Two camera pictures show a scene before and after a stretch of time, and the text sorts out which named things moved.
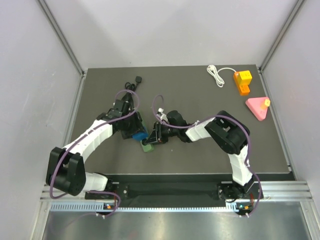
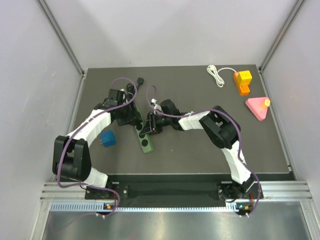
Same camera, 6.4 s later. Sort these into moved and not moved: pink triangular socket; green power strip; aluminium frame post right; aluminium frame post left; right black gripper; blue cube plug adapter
Moved: right black gripper; blue cube plug adapter
Not moved: aluminium frame post right; pink triangular socket; green power strip; aluminium frame post left
